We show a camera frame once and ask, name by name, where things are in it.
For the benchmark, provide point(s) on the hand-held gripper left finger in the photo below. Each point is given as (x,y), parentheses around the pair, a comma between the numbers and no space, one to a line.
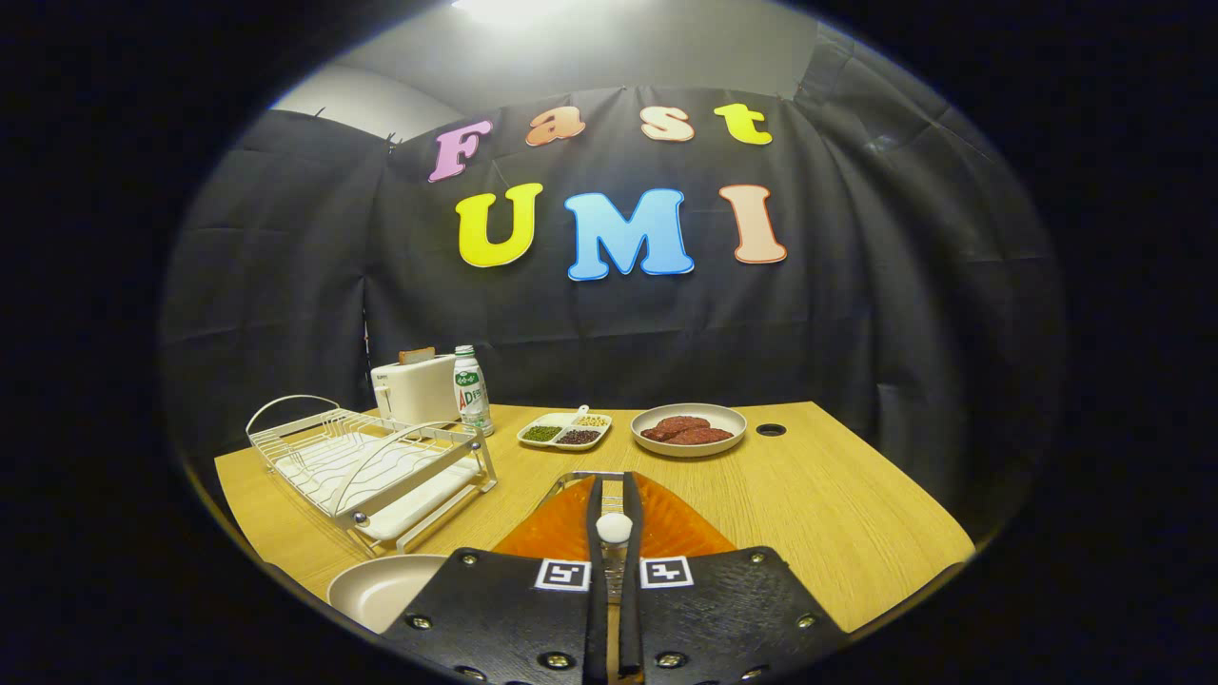
(514,609)

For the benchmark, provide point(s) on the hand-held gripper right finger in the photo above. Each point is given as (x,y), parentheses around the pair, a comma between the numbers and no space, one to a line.
(723,609)

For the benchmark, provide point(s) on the beige round plate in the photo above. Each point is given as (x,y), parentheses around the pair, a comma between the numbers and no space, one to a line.
(381,590)

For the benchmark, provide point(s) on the beige plate with meat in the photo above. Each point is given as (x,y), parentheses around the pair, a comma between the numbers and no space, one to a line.
(685,450)

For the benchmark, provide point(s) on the white divided dish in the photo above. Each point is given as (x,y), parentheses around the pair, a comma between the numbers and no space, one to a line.
(554,420)

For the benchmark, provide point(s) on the red meat piece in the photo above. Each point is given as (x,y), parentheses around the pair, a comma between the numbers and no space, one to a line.
(671,426)
(709,437)

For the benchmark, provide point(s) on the green beans pile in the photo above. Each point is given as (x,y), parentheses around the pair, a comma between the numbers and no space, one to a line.
(541,434)

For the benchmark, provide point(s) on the dark red beans pile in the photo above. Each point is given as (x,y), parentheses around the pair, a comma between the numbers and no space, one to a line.
(579,438)

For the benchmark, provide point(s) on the yellow soybeans pile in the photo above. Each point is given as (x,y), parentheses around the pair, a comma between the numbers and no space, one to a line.
(592,420)

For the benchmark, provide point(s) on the white green label drink bottle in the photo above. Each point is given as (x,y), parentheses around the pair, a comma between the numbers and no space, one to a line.
(472,395)

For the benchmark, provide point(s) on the white toaster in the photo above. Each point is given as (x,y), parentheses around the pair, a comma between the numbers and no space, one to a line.
(414,392)

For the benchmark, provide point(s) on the brown bread slice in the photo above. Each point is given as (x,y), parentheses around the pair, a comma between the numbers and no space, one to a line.
(417,356)

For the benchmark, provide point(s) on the black backdrop cloth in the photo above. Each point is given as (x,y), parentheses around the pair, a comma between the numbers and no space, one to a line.
(856,314)

